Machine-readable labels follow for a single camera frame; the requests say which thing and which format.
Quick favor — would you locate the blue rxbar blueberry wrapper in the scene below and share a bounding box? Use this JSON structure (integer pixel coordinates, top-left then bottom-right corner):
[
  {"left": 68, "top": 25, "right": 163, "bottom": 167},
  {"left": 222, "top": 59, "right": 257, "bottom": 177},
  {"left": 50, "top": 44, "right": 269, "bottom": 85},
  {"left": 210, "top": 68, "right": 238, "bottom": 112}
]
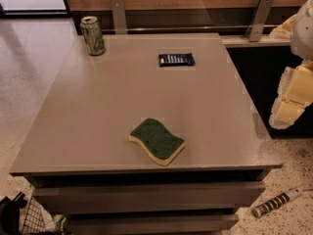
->
[{"left": 158, "top": 53, "right": 196, "bottom": 67}]

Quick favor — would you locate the grey drawer cabinet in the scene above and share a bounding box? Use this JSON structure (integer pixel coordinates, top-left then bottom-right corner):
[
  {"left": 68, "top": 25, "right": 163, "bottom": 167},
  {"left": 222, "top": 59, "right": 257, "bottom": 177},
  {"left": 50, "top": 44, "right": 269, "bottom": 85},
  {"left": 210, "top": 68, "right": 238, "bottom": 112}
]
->
[{"left": 11, "top": 33, "right": 282, "bottom": 235}]

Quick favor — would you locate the metal wall bracket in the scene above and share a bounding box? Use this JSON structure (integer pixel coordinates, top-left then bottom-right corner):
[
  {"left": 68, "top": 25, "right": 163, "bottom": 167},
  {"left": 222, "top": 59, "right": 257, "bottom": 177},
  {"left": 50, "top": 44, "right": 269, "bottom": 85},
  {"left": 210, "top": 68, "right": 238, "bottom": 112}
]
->
[
  {"left": 111, "top": 0, "right": 127, "bottom": 34},
  {"left": 246, "top": 0, "right": 274, "bottom": 42}
]

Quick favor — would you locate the green and yellow sponge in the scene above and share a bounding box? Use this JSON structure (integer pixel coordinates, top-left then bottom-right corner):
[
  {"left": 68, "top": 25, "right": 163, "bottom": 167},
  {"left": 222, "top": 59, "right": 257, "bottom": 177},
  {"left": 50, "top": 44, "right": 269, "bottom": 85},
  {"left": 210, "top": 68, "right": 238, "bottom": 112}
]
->
[{"left": 129, "top": 118, "right": 186, "bottom": 166}]

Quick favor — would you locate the grey drawer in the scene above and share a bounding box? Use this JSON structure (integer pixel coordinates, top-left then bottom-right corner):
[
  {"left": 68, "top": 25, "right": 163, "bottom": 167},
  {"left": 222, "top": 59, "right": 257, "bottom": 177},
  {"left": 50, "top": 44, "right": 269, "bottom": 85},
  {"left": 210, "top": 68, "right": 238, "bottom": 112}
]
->
[
  {"left": 68, "top": 214, "right": 239, "bottom": 235},
  {"left": 33, "top": 181, "right": 265, "bottom": 214}
]

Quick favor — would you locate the lower grey drawer front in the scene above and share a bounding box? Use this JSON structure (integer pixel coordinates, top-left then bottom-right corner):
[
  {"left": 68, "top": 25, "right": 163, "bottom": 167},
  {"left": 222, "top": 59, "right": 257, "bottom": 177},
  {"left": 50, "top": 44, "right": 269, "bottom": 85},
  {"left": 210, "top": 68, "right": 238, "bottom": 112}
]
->
[{"left": 68, "top": 214, "right": 239, "bottom": 235}]

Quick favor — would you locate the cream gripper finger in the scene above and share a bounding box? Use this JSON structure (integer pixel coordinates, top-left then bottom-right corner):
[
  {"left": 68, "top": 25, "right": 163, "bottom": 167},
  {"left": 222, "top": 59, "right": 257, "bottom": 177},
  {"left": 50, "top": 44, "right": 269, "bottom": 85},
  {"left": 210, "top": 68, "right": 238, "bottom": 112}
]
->
[
  {"left": 269, "top": 61, "right": 313, "bottom": 129},
  {"left": 269, "top": 15, "right": 296, "bottom": 39}
]

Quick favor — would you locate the black object at corner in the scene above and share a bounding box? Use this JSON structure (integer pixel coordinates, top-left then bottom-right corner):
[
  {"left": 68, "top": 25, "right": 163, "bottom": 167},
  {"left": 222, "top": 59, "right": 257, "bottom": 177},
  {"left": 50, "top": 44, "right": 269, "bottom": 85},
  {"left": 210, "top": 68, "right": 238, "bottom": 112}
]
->
[{"left": 0, "top": 192, "right": 27, "bottom": 235}]

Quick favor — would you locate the black wire basket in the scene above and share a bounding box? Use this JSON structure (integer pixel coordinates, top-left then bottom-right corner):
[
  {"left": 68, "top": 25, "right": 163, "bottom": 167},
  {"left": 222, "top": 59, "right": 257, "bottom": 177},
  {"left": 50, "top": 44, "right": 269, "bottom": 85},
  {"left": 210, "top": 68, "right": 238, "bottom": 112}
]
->
[{"left": 20, "top": 197, "right": 47, "bottom": 235}]

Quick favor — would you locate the right metal wall bracket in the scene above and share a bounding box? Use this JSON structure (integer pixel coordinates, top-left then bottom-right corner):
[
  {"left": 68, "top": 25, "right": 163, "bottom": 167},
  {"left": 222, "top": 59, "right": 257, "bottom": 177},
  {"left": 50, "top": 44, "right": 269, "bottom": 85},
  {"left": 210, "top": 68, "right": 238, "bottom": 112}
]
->
[{"left": 246, "top": 0, "right": 274, "bottom": 42}]

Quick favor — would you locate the metal horizontal rail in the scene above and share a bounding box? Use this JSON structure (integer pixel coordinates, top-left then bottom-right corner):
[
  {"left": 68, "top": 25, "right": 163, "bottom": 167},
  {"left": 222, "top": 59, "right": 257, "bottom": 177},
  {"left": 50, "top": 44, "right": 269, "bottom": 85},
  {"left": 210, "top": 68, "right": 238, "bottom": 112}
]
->
[{"left": 101, "top": 23, "right": 278, "bottom": 34}]

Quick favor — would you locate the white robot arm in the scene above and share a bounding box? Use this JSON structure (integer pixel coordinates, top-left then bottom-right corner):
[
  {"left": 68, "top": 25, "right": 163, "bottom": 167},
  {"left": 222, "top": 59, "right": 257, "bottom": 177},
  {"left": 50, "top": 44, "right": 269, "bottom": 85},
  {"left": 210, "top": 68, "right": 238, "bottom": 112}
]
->
[{"left": 269, "top": 0, "right": 313, "bottom": 129}]

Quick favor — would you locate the upper grey drawer front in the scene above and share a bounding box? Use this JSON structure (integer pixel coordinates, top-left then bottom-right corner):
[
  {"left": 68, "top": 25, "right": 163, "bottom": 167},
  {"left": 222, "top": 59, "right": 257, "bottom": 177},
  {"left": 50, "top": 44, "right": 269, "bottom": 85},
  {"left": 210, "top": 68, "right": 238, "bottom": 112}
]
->
[{"left": 33, "top": 181, "right": 265, "bottom": 214}]

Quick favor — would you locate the green soda can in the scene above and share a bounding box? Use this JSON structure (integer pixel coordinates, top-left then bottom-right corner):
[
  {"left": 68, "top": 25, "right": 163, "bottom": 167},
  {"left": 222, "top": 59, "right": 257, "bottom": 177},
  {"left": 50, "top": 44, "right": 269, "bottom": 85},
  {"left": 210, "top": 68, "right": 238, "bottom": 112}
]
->
[{"left": 80, "top": 16, "right": 106, "bottom": 56}]

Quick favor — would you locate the striped power strip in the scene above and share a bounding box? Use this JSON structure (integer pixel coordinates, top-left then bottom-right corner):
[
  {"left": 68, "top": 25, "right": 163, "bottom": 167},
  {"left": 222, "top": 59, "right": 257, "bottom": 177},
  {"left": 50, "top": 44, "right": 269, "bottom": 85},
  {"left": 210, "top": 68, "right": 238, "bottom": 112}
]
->
[{"left": 251, "top": 188, "right": 303, "bottom": 218}]

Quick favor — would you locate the left metal wall bracket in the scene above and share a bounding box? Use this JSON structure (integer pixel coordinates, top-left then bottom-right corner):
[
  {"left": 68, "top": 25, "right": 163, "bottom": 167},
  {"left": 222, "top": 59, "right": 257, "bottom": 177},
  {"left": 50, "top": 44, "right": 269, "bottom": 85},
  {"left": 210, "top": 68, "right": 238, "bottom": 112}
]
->
[{"left": 111, "top": 0, "right": 127, "bottom": 34}]

